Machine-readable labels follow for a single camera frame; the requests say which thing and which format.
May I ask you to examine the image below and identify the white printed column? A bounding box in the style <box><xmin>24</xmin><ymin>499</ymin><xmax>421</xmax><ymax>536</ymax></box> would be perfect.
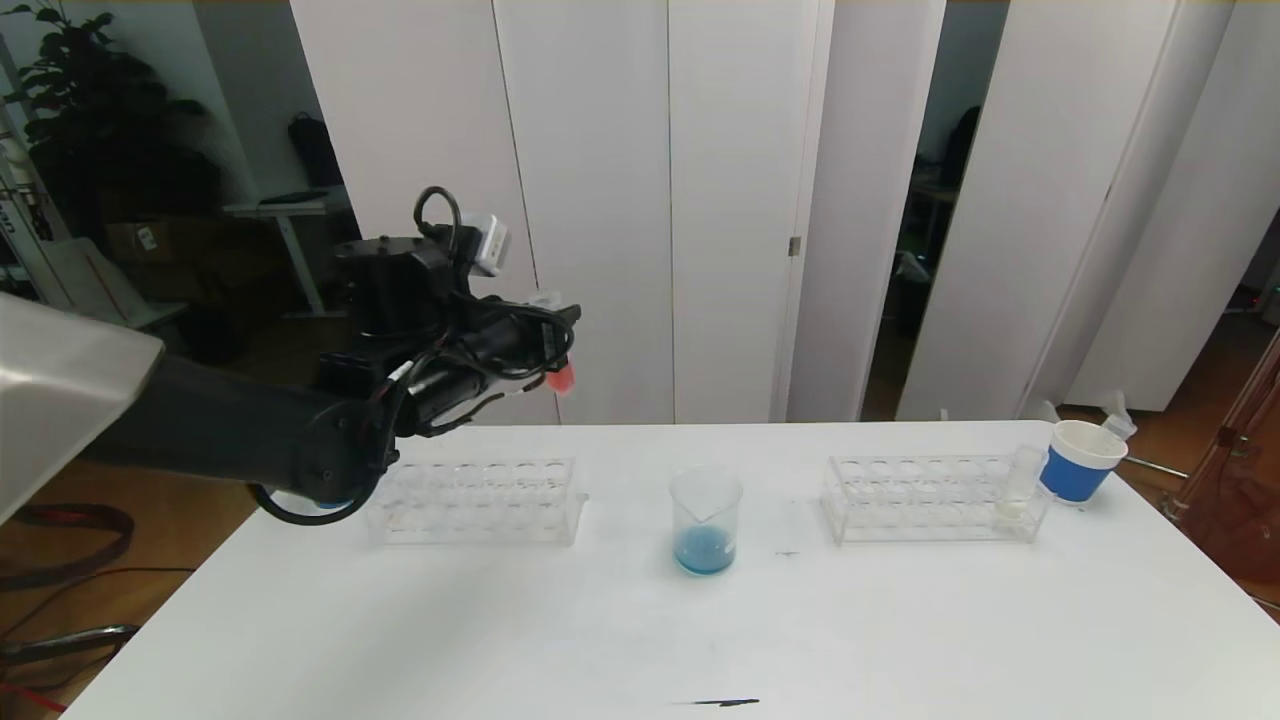
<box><xmin>0</xmin><ymin>35</ymin><xmax>81</xmax><ymax>311</ymax></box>

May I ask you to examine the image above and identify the clear plastic test tube rack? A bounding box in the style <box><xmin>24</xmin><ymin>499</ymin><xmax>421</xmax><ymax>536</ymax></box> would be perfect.
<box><xmin>362</xmin><ymin>456</ymin><xmax>589</xmax><ymax>546</ymax></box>
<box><xmin>820</xmin><ymin>455</ymin><xmax>1051</xmax><ymax>543</ymax></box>

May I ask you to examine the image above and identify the brown cardboard box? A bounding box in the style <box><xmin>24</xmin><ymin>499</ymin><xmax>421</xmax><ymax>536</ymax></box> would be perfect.
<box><xmin>105</xmin><ymin>213</ymin><xmax>291</xmax><ymax>299</ymax></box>

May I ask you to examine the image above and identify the black floor cable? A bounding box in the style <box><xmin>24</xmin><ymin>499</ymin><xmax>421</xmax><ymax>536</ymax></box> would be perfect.
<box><xmin>0</xmin><ymin>567</ymin><xmax>196</xmax><ymax>641</ymax></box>

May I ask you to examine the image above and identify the dark arm cable loop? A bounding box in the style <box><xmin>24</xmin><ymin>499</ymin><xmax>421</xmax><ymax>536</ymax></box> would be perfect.
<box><xmin>0</xmin><ymin>503</ymin><xmax>137</xmax><ymax>593</ymax></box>

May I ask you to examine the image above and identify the metal light stand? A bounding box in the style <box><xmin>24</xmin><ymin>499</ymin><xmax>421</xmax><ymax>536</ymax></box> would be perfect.
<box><xmin>1118</xmin><ymin>325</ymin><xmax>1280</xmax><ymax>521</ymax></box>

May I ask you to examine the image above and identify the black backpack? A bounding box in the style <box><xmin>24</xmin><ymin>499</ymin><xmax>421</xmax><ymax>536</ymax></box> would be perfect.
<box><xmin>286</xmin><ymin>111</ymin><xmax>345</xmax><ymax>189</ymax></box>

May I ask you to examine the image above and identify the graduated clear plastic test tube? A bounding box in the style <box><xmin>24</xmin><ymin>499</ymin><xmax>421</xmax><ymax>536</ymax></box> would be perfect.
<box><xmin>1100</xmin><ymin>390</ymin><xmax>1138</xmax><ymax>446</ymax></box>

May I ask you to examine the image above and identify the clear glass beaker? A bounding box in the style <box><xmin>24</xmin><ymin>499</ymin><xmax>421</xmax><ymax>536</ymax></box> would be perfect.
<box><xmin>669</xmin><ymin>464</ymin><xmax>744</xmax><ymax>577</ymax></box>

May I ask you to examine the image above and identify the white machine housing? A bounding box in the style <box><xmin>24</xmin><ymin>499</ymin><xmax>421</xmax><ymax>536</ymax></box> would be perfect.
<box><xmin>40</xmin><ymin>238</ymin><xmax>189</xmax><ymax>341</ymax></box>

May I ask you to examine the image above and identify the black wrist joint cable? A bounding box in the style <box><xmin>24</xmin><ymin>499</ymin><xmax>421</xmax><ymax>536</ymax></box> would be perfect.
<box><xmin>253</xmin><ymin>440</ymin><xmax>389</xmax><ymax>527</ymax></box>

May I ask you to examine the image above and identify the test tube with pale liquid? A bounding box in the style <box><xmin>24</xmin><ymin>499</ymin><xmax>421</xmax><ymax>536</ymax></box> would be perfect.
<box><xmin>995</xmin><ymin>444</ymin><xmax>1044</xmax><ymax>524</ymax></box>

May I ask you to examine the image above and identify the dark green potted plant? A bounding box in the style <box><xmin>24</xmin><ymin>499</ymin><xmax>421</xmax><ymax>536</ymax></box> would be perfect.
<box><xmin>0</xmin><ymin>0</ymin><xmax>226</xmax><ymax>246</ymax></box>

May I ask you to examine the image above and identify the test tube with red liquid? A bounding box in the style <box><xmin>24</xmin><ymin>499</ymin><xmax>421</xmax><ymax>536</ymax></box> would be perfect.
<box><xmin>528</xmin><ymin>289</ymin><xmax>578</xmax><ymax>397</ymax></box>

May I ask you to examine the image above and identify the white office desk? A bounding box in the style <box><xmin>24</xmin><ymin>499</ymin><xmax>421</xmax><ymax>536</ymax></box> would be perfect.
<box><xmin>223</xmin><ymin>186</ymin><xmax>366</xmax><ymax>319</ymax></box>

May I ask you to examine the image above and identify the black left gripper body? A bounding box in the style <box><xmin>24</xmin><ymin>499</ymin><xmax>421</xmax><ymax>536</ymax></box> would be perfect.
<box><xmin>459</xmin><ymin>308</ymin><xmax>570</xmax><ymax>382</ymax></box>

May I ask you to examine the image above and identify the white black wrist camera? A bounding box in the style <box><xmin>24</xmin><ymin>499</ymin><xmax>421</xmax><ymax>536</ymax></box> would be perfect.
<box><xmin>462</xmin><ymin>213</ymin><xmax>510</xmax><ymax>279</ymax></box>

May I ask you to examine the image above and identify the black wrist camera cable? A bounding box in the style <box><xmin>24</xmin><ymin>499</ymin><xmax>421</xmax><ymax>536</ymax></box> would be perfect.
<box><xmin>413</xmin><ymin>186</ymin><xmax>464</xmax><ymax>243</ymax></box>

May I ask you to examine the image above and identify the grey metal floor leg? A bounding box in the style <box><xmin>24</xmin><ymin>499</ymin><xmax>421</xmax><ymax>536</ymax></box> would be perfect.
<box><xmin>0</xmin><ymin>625</ymin><xmax>141</xmax><ymax>663</ymax></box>

